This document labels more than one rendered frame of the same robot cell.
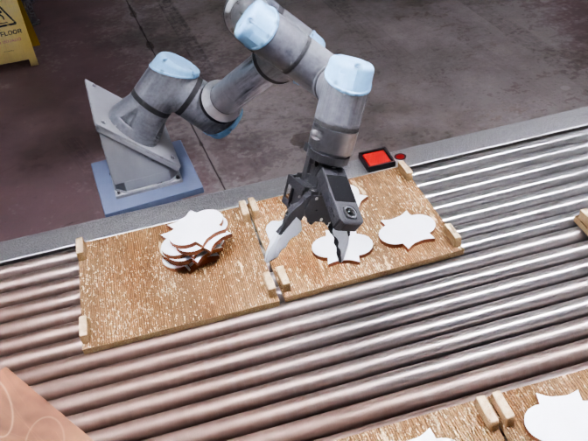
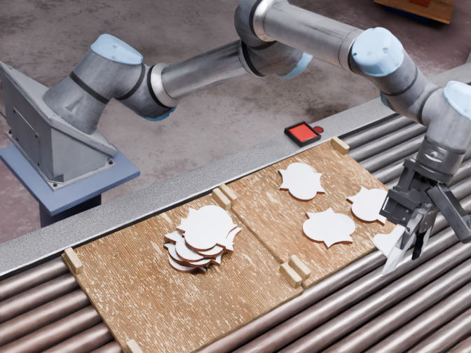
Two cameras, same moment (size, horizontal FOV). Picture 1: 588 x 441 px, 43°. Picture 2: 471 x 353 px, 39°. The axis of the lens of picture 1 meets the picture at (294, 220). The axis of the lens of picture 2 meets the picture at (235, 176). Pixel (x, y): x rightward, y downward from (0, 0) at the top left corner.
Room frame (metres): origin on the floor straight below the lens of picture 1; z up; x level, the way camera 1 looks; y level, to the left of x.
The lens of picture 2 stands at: (0.42, 0.73, 2.10)
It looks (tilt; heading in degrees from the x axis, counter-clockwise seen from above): 42 degrees down; 327
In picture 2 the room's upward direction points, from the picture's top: 11 degrees clockwise
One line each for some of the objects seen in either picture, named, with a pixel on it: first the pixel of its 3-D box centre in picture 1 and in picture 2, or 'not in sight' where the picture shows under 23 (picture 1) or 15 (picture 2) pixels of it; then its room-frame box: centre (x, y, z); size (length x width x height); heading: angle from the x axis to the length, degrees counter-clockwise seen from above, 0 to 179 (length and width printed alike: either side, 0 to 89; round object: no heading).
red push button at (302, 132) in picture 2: (376, 159); (302, 134); (1.60, -0.23, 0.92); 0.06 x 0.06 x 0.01; 11
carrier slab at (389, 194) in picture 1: (349, 227); (319, 206); (1.33, -0.13, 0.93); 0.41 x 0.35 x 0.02; 102
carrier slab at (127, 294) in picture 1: (172, 272); (183, 274); (1.24, 0.28, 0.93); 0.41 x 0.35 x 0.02; 100
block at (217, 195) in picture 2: (244, 211); (221, 199); (1.41, 0.12, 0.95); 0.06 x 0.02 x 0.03; 10
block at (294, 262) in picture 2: (283, 278); (299, 267); (1.16, 0.04, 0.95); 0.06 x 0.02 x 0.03; 12
